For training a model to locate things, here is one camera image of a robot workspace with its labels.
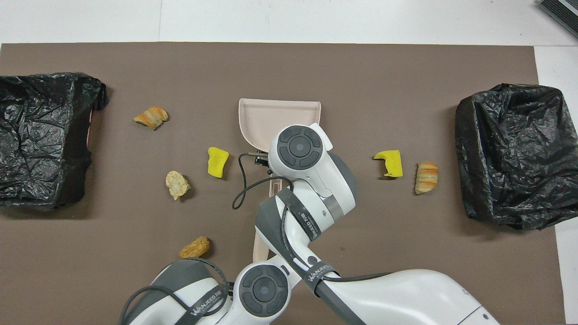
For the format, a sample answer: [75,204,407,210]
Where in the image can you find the orange striped croissant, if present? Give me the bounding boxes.
[133,106,169,130]
[415,162,439,195]

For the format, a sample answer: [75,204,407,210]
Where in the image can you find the brown bread roll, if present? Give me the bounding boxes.
[178,236,210,260]

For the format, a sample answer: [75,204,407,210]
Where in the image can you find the dark ribbed device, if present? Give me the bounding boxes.
[537,0,578,25]

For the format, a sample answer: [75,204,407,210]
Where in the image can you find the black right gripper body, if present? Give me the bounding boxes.
[254,152,272,176]

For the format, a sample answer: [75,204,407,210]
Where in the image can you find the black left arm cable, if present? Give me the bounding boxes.
[118,257,235,325]

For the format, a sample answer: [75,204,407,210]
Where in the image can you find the black bag lined trash bin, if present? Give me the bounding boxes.
[455,84,578,232]
[0,72,109,212]

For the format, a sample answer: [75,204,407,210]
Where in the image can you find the beige hand brush black bristles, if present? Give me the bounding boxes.
[253,229,272,265]

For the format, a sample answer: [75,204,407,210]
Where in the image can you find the beige plastic dustpan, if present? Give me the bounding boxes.
[238,98,322,199]

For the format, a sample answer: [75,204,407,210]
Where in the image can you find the pale cream pastry piece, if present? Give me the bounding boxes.
[165,170,191,200]

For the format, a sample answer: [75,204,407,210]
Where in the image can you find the notched yellow sponge piece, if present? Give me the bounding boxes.
[373,150,403,178]

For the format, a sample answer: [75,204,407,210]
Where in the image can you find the thick yellow sponge piece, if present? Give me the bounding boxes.
[207,147,229,179]

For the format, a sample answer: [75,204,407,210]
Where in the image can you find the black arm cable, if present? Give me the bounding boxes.
[118,257,235,325]
[232,153,393,289]

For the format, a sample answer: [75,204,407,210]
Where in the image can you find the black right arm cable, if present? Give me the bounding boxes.
[232,153,393,289]

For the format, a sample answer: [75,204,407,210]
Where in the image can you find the large brown paper table mat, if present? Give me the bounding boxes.
[0,42,566,325]

